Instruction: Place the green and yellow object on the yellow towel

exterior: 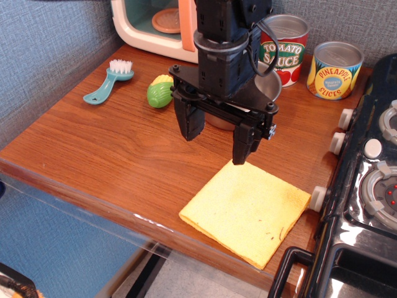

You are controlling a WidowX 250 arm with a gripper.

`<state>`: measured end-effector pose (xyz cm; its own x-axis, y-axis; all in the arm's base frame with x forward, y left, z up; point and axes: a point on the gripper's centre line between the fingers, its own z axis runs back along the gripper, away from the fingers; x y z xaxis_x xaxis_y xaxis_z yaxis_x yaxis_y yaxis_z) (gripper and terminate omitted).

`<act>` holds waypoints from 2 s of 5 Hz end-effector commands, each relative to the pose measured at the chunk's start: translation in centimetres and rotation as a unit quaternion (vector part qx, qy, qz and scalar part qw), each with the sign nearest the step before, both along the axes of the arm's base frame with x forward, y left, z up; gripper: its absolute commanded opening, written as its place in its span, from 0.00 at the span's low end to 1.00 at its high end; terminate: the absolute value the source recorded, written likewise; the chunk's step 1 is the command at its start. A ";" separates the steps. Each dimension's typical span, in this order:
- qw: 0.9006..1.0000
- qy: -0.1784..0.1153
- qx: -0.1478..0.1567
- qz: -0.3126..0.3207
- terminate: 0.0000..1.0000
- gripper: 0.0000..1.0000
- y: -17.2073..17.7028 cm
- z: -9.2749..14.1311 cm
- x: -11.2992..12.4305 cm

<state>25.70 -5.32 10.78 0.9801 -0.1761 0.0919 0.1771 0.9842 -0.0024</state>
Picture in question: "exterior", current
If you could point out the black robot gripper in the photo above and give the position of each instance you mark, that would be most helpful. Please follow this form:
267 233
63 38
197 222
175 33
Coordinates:
222 84

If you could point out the green yellow toy corn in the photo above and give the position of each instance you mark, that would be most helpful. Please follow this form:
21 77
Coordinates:
159 91

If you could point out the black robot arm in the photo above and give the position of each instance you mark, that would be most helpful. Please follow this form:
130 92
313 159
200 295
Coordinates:
228 39

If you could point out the yellow folded rag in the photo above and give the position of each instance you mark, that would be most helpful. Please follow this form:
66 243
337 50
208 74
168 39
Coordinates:
246 210

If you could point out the stainless steel bowl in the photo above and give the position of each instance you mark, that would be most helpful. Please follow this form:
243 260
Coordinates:
270 86

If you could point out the toy microwave oven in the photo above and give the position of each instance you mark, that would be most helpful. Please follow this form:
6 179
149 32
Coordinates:
132 20

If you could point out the teal dish brush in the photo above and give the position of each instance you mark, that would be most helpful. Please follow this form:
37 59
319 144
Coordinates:
118 70

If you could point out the white stove knob middle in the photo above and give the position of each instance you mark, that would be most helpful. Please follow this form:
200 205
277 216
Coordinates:
337 142

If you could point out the white stove knob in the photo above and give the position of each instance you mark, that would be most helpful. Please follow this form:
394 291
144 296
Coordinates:
317 198
345 118
337 142

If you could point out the orange toy plate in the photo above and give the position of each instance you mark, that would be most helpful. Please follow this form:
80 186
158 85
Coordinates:
167 21

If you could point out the white stove knob lower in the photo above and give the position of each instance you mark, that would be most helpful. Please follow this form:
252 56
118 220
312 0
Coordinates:
317 198

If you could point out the tomato sauce can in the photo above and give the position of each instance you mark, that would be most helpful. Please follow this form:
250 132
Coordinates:
292 34

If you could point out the white stove knob upper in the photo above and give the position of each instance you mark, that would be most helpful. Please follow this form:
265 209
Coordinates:
345 118

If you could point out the pineapple slices can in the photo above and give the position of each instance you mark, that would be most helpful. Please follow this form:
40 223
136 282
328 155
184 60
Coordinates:
334 70

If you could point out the white round stove button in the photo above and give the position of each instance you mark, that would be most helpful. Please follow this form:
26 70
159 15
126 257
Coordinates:
372 148

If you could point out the grey stove burner rear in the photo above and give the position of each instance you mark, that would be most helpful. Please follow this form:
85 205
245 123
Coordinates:
384 123

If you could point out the grey stove burner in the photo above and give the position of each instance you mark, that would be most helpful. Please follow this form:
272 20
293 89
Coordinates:
378 193
384 123

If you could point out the grey stove burner front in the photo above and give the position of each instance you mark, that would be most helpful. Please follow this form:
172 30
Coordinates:
378 193

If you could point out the black toy stove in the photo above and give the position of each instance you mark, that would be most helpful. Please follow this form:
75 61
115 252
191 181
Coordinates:
355 254

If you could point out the black oven door handle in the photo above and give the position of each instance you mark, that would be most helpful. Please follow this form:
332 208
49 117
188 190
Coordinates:
293 255

